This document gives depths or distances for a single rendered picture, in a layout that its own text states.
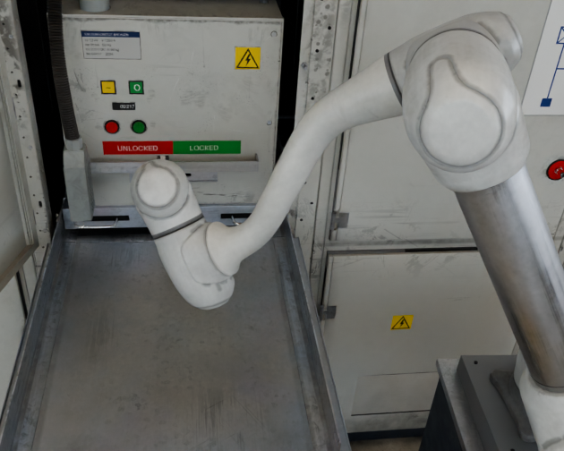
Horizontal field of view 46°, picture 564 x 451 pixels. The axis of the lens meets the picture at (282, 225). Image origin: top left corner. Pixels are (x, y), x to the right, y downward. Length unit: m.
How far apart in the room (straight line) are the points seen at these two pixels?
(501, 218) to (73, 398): 0.84
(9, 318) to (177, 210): 0.81
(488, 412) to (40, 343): 0.91
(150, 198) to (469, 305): 1.12
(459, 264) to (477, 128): 1.09
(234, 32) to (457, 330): 1.09
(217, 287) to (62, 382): 0.36
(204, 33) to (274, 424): 0.81
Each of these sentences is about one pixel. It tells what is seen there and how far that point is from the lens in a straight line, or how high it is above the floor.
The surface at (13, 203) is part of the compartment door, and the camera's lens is 1.65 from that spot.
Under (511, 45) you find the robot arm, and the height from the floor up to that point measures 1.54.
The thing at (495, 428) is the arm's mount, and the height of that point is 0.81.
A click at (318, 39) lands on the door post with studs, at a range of 1.47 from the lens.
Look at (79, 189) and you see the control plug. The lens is 1.54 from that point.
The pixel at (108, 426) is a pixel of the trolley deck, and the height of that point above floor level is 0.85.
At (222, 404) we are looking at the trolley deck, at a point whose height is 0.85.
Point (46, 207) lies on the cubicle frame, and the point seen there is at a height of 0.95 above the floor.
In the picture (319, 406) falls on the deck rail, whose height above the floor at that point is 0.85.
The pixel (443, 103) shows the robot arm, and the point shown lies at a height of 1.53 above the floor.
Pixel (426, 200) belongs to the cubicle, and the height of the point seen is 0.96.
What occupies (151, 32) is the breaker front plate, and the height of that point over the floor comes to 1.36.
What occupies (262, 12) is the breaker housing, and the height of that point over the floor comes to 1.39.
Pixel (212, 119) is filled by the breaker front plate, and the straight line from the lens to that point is 1.56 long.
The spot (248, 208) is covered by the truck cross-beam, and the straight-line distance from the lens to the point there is 1.68.
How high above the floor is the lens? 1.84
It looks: 35 degrees down
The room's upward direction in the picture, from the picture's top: 4 degrees clockwise
